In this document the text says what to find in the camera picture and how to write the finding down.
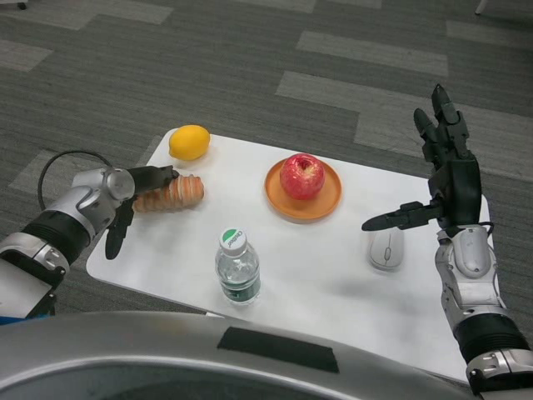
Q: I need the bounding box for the orange round plate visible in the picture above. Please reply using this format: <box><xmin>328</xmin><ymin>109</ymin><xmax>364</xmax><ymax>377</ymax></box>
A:
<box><xmin>264</xmin><ymin>157</ymin><xmax>343</xmax><ymax>225</ymax></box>

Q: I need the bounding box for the spiral bread roll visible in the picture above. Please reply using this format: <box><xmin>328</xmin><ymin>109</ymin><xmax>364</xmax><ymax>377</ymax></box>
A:
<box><xmin>132</xmin><ymin>174</ymin><xmax>206</xmax><ymax>213</ymax></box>

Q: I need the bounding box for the white computer mouse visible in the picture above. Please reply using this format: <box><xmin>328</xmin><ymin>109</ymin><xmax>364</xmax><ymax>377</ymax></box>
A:
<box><xmin>366</xmin><ymin>227</ymin><xmax>406</xmax><ymax>272</ymax></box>

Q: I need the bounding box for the yellow lemon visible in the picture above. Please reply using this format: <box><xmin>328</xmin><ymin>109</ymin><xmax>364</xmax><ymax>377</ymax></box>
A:
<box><xmin>168</xmin><ymin>124</ymin><xmax>212</xmax><ymax>162</ymax></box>

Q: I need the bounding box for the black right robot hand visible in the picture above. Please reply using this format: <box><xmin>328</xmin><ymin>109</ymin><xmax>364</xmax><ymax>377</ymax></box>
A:
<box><xmin>361</xmin><ymin>83</ymin><xmax>483</xmax><ymax>233</ymax></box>

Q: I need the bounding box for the clear plastic water bottle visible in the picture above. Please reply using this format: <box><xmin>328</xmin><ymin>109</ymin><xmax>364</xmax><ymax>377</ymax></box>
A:
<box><xmin>214</xmin><ymin>227</ymin><xmax>262</xmax><ymax>307</ymax></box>

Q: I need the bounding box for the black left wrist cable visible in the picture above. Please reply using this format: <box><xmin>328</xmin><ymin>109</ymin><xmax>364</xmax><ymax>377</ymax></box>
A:
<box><xmin>37</xmin><ymin>150</ymin><xmax>116</xmax><ymax>209</ymax></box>

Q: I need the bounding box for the red apple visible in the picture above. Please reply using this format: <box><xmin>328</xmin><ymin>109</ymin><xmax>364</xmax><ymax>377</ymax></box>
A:
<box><xmin>279</xmin><ymin>152</ymin><xmax>326</xmax><ymax>201</ymax></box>

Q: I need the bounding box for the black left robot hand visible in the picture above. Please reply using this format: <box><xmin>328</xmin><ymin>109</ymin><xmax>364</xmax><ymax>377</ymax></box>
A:
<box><xmin>103</xmin><ymin>165</ymin><xmax>180</xmax><ymax>260</ymax></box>

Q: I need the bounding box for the silver robot chest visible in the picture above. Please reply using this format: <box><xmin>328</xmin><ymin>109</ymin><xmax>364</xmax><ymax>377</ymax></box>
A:
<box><xmin>0</xmin><ymin>310</ymin><xmax>471</xmax><ymax>400</ymax></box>

